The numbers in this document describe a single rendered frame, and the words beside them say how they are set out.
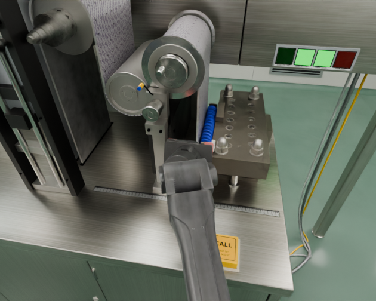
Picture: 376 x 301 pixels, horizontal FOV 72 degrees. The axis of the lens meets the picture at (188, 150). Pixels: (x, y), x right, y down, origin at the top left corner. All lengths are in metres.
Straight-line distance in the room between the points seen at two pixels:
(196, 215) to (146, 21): 0.74
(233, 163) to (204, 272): 0.42
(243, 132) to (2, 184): 0.75
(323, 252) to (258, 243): 1.21
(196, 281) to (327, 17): 0.82
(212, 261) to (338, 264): 1.58
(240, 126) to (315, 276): 1.17
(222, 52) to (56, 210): 0.71
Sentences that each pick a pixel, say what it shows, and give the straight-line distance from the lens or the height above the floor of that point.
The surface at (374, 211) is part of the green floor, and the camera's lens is 2.27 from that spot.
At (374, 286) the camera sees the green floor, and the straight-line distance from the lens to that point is 1.91.
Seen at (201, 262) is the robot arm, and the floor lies 1.19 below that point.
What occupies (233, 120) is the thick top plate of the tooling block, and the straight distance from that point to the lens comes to 0.85.
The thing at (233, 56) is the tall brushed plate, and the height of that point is 1.17.
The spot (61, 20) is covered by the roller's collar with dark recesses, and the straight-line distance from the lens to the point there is 0.65.
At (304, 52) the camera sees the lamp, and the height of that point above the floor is 1.20.
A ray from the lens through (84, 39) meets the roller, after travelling 0.69.
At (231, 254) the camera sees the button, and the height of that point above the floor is 0.92.
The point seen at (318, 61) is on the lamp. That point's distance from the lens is 0.98.
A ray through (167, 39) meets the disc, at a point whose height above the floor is 1.32.
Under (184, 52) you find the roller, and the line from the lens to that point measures 0.60.
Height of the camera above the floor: 1.49
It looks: 40 degrees down
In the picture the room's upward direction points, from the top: straight up
